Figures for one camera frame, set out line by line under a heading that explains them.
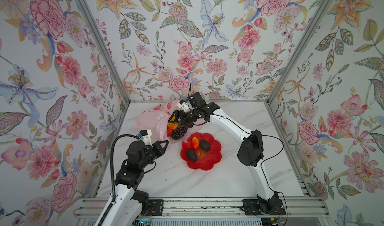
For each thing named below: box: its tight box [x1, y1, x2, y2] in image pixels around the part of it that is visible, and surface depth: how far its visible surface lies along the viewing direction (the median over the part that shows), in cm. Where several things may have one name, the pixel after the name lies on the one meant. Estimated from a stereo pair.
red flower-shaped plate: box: [180, 132, 222, 171], surface depth 94 cm
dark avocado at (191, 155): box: [186, 148, 198, 163], surface depth 90 cm
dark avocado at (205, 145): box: [199, 139, 211, 152], surface depth 95 cm
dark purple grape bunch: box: [170, 127, 189, 140], surface depth 100 cm
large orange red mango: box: [166, 123, 178, 137], surface depth 102 cm
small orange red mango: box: [191, 137, 200, 151], surface depth 95 cm
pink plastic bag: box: [134, 100, 194, 144], surface depth 84 cm
